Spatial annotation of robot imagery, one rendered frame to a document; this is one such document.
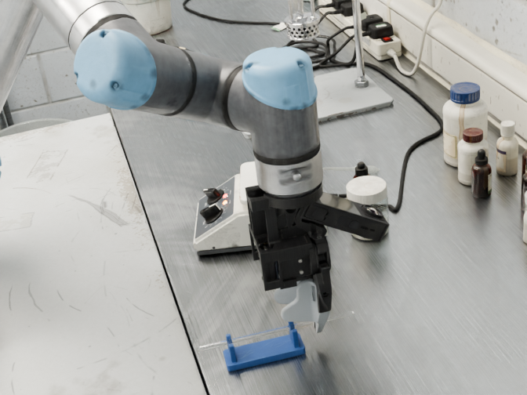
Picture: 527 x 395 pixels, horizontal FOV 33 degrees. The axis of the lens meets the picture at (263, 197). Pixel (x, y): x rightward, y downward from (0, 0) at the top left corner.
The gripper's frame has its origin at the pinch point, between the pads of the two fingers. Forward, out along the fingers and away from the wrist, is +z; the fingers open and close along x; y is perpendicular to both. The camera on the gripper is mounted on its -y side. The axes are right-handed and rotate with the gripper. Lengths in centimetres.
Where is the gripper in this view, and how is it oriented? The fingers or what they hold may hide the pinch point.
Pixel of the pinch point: (322, 320)
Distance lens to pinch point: 113.3
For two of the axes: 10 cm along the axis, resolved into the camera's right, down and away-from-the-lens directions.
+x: 2.1, 4.6, -8.6
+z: 1.1, 8.6, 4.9
